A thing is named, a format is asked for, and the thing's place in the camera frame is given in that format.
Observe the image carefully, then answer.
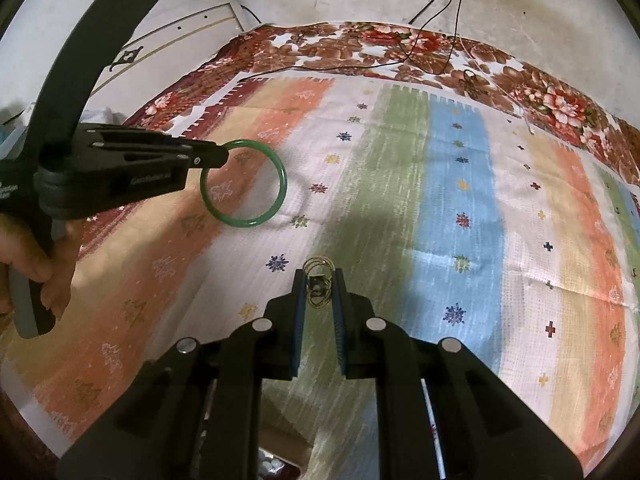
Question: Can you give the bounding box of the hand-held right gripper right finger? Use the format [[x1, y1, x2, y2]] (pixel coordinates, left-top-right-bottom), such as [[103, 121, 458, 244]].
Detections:
[[330, 267, 586, 480]]

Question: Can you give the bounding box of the red floral blanket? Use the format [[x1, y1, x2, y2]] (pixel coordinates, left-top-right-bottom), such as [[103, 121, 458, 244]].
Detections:
[[122, 21, 640, 187]]

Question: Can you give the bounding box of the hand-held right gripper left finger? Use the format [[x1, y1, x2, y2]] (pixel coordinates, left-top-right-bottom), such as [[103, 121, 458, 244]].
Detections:
[[57, 267, 313, 480]]

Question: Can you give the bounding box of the person's left hand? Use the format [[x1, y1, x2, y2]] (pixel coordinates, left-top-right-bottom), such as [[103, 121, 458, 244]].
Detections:
[[0, 209, 87, 322]]

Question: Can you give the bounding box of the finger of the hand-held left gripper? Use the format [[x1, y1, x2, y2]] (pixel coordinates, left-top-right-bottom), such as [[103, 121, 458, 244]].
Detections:
[[87, 127, 232, 171]]

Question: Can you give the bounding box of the thin gold wire bracelet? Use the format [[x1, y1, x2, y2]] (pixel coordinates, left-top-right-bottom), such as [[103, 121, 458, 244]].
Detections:
[[303, 257, 335, 307]]

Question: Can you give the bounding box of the white headboard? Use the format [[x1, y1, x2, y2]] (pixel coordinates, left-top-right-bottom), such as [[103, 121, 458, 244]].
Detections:
[[82, 2, 247, 107]]

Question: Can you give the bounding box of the green bangle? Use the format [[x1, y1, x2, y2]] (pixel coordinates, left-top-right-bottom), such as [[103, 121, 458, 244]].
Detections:
[[199, 139, 289, 226]]

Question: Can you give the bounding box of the striped colourful mat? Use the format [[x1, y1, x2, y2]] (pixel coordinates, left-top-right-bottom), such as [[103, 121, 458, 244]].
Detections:
[[0, 72, 640, 477]]

